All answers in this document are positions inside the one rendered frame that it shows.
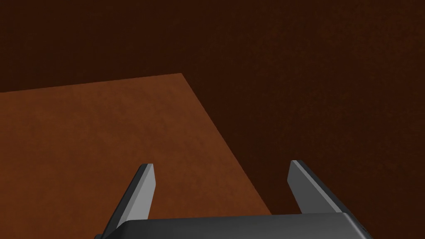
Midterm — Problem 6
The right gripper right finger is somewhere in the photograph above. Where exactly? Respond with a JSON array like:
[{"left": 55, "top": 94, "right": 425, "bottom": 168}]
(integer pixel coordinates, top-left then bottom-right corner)
[{"left": 287, "top": 159, "right": 349, "bottom": 215}]

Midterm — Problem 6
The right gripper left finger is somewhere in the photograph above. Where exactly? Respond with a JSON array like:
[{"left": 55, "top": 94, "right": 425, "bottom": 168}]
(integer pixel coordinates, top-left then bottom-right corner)
[{"left": 101, "top": 163, "right": 156, "bottom": 238}]

